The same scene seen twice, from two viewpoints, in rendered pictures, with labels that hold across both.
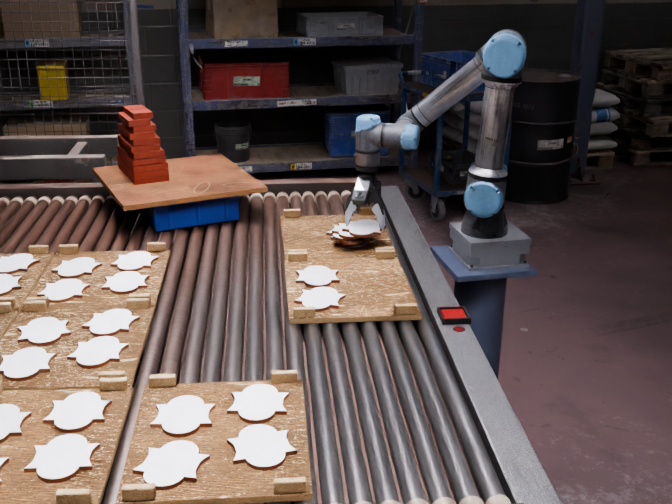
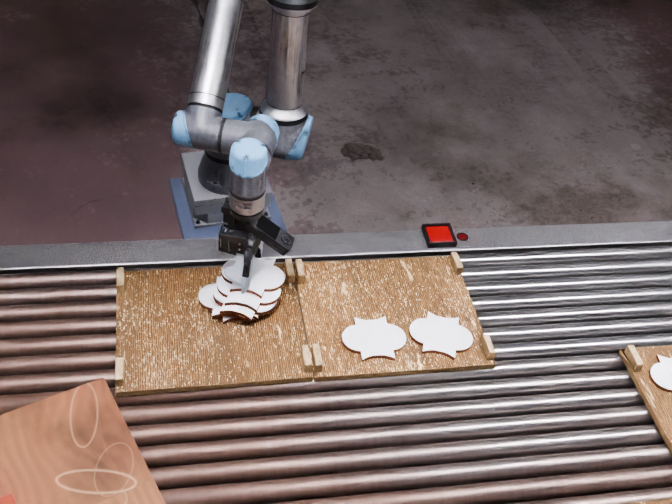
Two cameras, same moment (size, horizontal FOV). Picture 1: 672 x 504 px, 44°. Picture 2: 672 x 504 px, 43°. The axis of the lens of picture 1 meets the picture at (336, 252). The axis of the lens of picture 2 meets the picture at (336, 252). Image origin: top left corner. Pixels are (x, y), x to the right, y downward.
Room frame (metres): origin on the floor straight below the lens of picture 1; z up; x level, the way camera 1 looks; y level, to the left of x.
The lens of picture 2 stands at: (2.56, 1.28, 2.37)
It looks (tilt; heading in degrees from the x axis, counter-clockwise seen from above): 43 degrees down; 260
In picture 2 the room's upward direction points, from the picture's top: 8 degrees clockwise
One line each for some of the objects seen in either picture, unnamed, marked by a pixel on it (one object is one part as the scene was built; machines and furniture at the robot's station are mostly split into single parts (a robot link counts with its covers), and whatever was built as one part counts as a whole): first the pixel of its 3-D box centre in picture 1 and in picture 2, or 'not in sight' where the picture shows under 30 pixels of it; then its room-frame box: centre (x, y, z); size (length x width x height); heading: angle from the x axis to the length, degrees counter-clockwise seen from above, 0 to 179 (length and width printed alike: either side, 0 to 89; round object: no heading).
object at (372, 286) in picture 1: (347, 287); (389, 313); (2.18, -0.03, 0.93); 0.41 x 0.35 x 0.02; 5
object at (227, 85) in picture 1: (243, 76); not in sight; (6.55, 0.73, 0.78); 0.66 x 0.45 x 0.28; 102
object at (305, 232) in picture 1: (335, 237); (210, 324); (2.59, 0.00, 0.93); 0.41 x 0.35 x 0.02; 6
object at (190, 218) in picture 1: (185, 200); not in sight; (2.84, 0.54, 0.97); 0.31 x 0.31 x 0.10; 26
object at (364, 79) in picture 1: (366, 76); not in sight; (6.73, -0.23, 0.76); 0.50 x 0.36 x 0.24; 108
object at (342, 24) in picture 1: (339, 24); not in sight; (6.68, -0.01, 1.16); 0.60 x 0.40 x 0.15; 105
